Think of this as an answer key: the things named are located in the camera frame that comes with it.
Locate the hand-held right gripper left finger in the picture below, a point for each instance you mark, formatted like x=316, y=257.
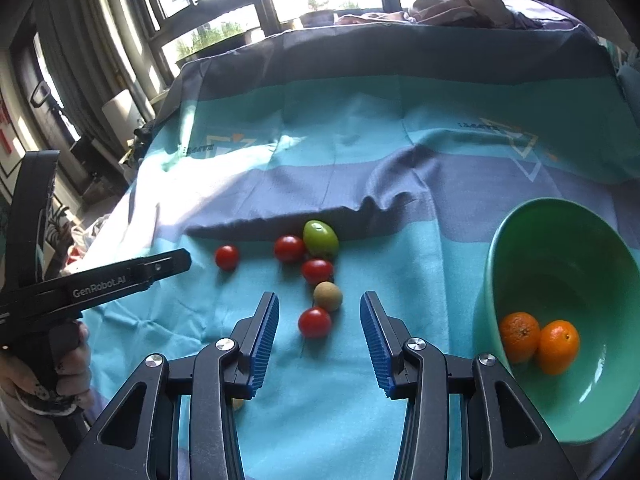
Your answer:
x=264, y=345

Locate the patterned teal pillow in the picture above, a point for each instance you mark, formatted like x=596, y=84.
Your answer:
x=622, y=62

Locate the striped teal and grey blanket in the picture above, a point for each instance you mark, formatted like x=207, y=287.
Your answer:
x=400, y=125

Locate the person's left hand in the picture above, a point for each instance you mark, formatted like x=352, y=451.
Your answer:
x=75, y=362

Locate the long dark plant box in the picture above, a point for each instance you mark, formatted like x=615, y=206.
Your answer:
x=220, y=37

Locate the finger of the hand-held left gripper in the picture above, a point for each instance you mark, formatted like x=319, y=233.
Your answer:
x=167, y=263

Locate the black clamp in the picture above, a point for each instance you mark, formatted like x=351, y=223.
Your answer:
x=140, y=140

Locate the crumpled pale clothes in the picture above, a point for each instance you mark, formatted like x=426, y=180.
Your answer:
x=450, y=0

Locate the patterned cloth pile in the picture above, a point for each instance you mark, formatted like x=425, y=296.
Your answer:
x=67, y=232

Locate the red cherry tomato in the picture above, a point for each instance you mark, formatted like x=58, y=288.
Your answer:
x=317, y=271
x=289, y=248
x=227, y=257
x=314, y=322

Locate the green tomato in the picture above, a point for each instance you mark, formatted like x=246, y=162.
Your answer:
x=320, y=238

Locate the beige longan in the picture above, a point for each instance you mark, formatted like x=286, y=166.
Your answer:
x=328, y=296
x=238, y=403

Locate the person's left forearm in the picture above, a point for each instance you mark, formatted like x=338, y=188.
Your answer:
x=25, y=430

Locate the purple cloth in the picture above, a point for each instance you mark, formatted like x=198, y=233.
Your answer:
x=540, y=12

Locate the white box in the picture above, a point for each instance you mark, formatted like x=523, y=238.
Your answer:
x=119, y=110

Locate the grey curtain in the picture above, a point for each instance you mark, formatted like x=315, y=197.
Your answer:
x=85, y=50

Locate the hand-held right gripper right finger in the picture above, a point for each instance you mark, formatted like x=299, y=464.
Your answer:
x=376, y=345

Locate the green bowl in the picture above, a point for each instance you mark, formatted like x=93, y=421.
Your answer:
x=550, y=270

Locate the small potted plant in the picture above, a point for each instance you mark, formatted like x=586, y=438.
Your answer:
x=319, y=14

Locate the orange mandarin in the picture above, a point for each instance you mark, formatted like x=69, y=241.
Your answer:
x=558, y=347
x=520, y=336

